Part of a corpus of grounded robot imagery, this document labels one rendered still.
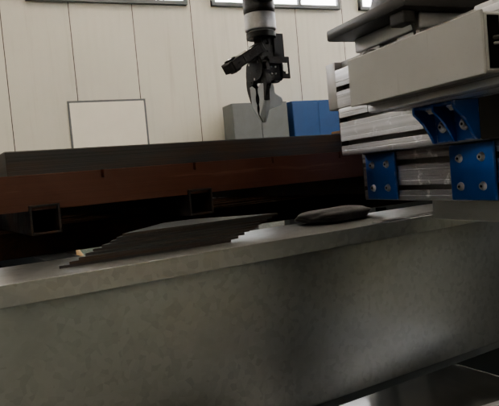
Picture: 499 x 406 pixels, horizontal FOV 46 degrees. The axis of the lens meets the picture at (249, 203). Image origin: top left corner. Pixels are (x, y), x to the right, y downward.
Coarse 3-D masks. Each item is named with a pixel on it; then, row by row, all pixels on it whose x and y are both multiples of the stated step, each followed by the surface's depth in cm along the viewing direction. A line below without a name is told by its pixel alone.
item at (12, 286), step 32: (320, 224) 119; (352, 224) 113; (384, 224) 111; (416, 224) 115; (448, 224) 120; (160, 256) 91; (192, 256) 90; (224, 256) 93; (256, 256) 96; (0, 288) 76; (32, 288) 78; (64, 288) 80; (96, 288) 82
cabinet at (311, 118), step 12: (288, 108) 1012; (300, 108) 1004; (312, 108) 1013; (324, 108) 1022; (288, 120) 1017; (300, 120) 1004; (312, 120) 1014; (324, 120) 1023; (336, 120) 1032; (300, 132) 1005; (312, 132) 1014; (324, 132) 1023
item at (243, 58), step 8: (248, 48) 138; (256, 48) 137; (264, 48) 138; (240, 56) 135; (248, 56) 136; (256, 56) 137; (224, 64) 136; (232, 64) 134; (240, 64) 135; (232, 72) 135
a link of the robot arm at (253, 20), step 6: (252, 12) 137; (258, 12) 136; (264, 12) 136; (270, 12) 137; (246, 18) 138; (252, 18) 137; (258, 18) 136; (264, 18) 136; (270, 18) 137; (246, 24) 138; (252, 24) 137; (258, 24) 136; (264, 24) 136; (270, 24) 137; (246, 30) 139; (252, 30) 138
